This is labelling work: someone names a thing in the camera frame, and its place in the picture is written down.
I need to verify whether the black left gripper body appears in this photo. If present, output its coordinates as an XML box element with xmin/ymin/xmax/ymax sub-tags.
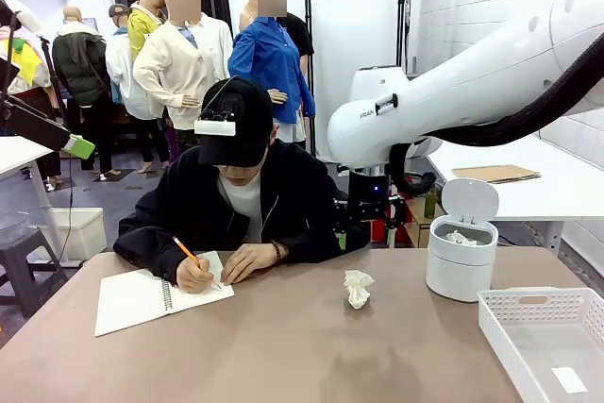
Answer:
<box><xmin>0</xmin><ymin>57</ymin><xmax>21</xmax><ymax>124</ymax></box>

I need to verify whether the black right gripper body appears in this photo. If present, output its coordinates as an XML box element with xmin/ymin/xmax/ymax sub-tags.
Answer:
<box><xmin>335</xmin><ymin>169</ymin><xmax>407</xmax><ymax>224</ymax></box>

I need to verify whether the yellow pencil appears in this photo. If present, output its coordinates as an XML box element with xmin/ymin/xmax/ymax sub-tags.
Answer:
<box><xmin>172</xmin><ymin>236</ymin><xmax>223</xmax><ymax>291</ymax></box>

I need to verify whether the white spiral notebook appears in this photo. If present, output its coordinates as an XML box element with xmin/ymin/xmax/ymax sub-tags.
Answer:
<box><xmin>93</xmin><ymin>250</ymin><xmax>236</xmax><ymax>338</ymax></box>

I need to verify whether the person's right forearm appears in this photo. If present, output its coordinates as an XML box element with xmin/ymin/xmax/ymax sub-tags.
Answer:
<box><xmin>112</xmin><ymin>226</ymin><xmax>190</xmax><ymax>277</ymax></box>

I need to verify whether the person's left forearm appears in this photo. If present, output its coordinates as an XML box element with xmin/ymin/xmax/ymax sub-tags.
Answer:
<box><xmin>277</xmin><ymin>226</ymin><xmax>344</xmax><ymax>263</ymax></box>

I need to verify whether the person's left hand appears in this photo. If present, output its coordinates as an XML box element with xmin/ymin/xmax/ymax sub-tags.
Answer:
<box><xmin>219</xmin><ymin>242</ymin><xmax>279</xmax><ymax>286</ymax></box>

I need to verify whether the person's right hand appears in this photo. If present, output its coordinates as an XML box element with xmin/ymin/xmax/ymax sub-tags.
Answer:
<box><xmin>175</xmin><ymin>255</ymin><xmax>214</xmax><ymax>294</ymax></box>

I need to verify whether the mannequin in colourful clothes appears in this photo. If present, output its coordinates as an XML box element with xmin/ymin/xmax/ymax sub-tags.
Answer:
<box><xmin>0</xmin><ymin>25</ymin><xmax>54</xmax><ymax>98</ymax></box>

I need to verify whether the wooden shelf crate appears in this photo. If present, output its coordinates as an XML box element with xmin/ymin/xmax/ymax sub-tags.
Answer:
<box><xmin>404</xmin><ymin>197</ymin><xmax>433</xmax><ymax>249</ymax></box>

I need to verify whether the white desk with legs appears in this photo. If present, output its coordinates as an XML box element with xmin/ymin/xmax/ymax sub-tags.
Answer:
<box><xmin>0</xmin><ymin>135</ymin><xmax>81</xmax><ymax>267</ymax></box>

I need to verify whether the green glass bottle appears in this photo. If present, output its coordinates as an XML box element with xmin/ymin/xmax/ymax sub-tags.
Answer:
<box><xmin>424</xmin><ymin>188</ymin><xmax>440</xmax><ymax>219</ymax></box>

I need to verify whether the black tripod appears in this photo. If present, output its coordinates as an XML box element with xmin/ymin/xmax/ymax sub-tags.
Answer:
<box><xmin>40</xmin><ymin>36</ymin><xmax>72</xmax><ymax>133</ymax></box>

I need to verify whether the person in black jacket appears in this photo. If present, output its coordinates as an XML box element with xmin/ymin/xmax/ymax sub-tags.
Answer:
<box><xmin>112</xmin><ymin>138</ymin><xmax>369</xmax><ymax>277</ymax></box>

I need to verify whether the white lidded trash can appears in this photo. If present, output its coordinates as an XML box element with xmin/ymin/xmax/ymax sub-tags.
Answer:
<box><xmin>424</xmin><ymin>177</ymin><xmax>500</xmax><ymax>304</ymax></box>

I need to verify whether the mannequin with grey cap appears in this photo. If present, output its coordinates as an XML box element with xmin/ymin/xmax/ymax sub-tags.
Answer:
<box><xmin>104</xmin><ymin>2</ymin><xmax>159</xmax><ymax>174</ymax></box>

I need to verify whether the clear plastic container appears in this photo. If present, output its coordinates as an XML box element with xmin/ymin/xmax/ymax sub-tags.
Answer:
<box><xmin>0</xmin><ymin>210</ymin><xmax>30</xmax><ymax>234</ymax></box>

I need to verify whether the white storage bin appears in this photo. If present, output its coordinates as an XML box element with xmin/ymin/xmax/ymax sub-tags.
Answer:
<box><xmin>49</xmin><ymin>207</ymin><xmax>108</xmax><ymax>262</ymax></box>

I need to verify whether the brown cardboard sheet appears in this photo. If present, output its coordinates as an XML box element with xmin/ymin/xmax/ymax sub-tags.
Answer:
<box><xmin>451</xmin><ymin>164</ymin><xmax>543</xmax><ymax>185</ymax></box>

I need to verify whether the grey plastic stool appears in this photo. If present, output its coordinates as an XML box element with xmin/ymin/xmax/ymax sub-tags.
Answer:
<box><xmin>0</xmin><ymin>226</ymin><xmax>70</xmax><ymax>319</ymax></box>

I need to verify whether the mannequin in yellow jacket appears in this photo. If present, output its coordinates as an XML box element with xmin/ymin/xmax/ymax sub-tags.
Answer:
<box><xmin>126</xmin><ymin>0</ymin><xmax>167</xmax><ymax>64</ymax></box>

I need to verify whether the black baseball cap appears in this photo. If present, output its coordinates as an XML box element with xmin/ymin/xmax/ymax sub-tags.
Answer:
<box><xmin>197</xmin><ymin>76</ymin><xmax>275</xmax><ymax>168</ymax></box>

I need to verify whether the mannequin in cream jacket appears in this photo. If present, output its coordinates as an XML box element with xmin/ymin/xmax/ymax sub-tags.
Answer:
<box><xmin>132</xmin><ymin>0</ymin><xmax>235</xmax><ymax>149</ymax></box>

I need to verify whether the large white table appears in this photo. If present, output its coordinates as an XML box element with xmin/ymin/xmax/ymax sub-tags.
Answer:
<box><xmin>427</xmin><ymin>138</ymin><xmax>604</xmax><ymax>253</ymax></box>

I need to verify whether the white perforated plastic basket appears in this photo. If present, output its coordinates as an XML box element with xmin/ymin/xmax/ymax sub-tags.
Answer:
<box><xmin>476</xmin><ymin>286</ymin><xmax>604</xmax><ymax>403</ymax></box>

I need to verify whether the mannequin in blue shirt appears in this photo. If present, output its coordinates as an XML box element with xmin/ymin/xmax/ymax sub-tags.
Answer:
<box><xmin>227</xmin><ymin>0</ymin><xmax>317</xmax><ymax>144</ymax></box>

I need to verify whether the mannequin in black t-shirt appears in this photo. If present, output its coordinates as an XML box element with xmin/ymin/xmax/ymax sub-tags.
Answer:
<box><xmin>238</xmin><ymin>0</ymin><xmax>315</xmax><ymax>60</ymax></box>

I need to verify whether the white paper label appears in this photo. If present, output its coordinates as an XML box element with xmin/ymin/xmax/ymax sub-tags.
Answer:
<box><xmin>549</xmin><ymin>366</ymin><xmax>589</xmax><ymax>395</ymax></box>

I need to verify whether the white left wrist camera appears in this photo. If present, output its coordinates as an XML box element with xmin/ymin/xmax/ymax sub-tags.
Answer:
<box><xmin>0</xmin><ymin>0</ymin><xmax>42</xmax><ymax>37</ymax></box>

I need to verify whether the thin black cable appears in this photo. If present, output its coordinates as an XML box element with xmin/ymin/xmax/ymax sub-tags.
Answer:
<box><xmin>59</xmin><ymin>152</ymin><xmax>76</xmax><ymax>262</ymax></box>

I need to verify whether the black corrugated cable conduit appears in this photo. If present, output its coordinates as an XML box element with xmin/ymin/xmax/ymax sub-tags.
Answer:
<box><xmin>389</xmin><ymin>37</ymin><xmax>604</xmax><ymax>196</ymax></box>

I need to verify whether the white head-mounted camera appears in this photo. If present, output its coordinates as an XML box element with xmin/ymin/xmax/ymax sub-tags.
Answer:
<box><xmin>193</xmin><ymin>95</ymin><xmax>237</xmax><ymax>137</ymax></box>

